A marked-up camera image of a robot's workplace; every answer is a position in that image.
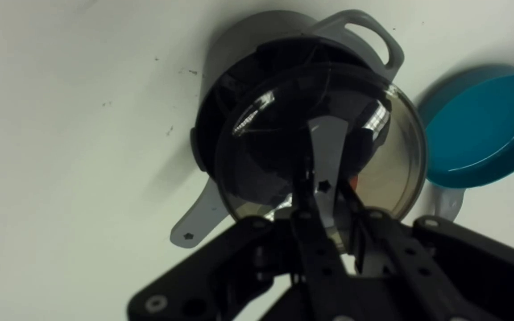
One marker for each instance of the black toy pot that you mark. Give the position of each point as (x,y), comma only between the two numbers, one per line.
(256,49)

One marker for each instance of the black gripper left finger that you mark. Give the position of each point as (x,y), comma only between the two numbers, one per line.
(311,238)

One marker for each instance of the teal plate near pot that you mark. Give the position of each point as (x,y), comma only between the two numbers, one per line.
(470,127)

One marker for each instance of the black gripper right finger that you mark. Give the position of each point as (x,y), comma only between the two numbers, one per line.
(402,279)

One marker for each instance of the grey transparent pot lid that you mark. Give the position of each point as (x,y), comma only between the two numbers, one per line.
(327,126)

